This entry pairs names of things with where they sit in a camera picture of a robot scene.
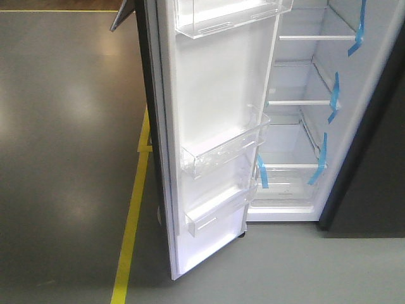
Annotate white fridge door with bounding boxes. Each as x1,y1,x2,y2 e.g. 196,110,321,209
136,1,288,280

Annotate clear middle door bin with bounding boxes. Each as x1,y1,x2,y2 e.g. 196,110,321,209
180,104,271,179

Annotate clear door bin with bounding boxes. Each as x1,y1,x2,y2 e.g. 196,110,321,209
185,178,258,237
180,104,271,179
174,0,294,39

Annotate clear lower door bin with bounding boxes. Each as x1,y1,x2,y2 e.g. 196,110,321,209
185,178,258,237

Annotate blue tape drawer left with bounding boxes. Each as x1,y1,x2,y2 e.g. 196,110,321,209
257,155,269,189

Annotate clear crisper drawer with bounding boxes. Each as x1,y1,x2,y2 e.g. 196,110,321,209
252,163,317,208

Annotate blue tape lower right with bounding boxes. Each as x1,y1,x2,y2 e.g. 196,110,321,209
308,132,328,186

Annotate clear upper door bin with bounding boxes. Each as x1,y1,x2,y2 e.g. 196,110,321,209
174,0,294,39

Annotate blue tape middle shelf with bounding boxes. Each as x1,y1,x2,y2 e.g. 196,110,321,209
328,72,340,124

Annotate blue tape shelf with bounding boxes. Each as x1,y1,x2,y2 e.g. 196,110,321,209
347,0,367,57
328,72,340,124

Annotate sign stand with round base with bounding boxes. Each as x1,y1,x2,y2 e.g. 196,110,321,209
109,0,135,32

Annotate blue tape upper shelf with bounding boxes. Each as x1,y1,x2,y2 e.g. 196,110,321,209
347,0,367,57

